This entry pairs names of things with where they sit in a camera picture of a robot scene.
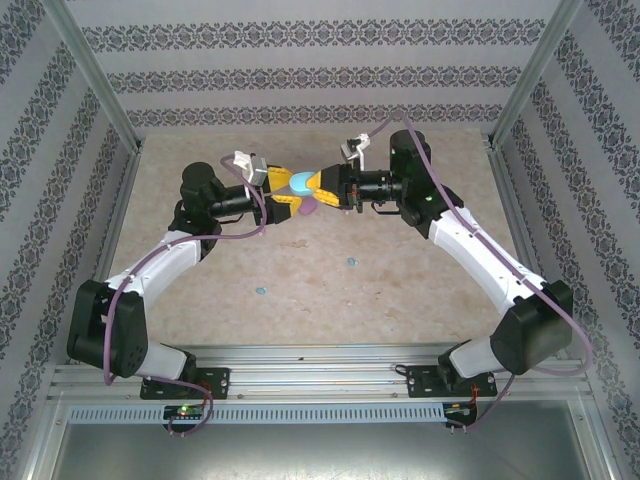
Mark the blue earbud charging case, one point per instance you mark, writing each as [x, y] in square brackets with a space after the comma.
[301, 184]

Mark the pink earbud charging case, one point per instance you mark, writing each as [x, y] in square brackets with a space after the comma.
[309, 206]

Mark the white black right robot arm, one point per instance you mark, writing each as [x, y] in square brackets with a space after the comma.
[480, 255]

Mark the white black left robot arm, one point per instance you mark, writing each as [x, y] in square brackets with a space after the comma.
[160, 265]

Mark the aluminium table side rail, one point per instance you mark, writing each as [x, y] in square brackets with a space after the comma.
[120, 215]
[512, 200]

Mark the aluminium frame post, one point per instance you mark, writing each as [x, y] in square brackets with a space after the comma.
[90, 70]
[537, 70]

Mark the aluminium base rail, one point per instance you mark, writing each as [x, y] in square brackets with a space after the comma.
[320, 372]

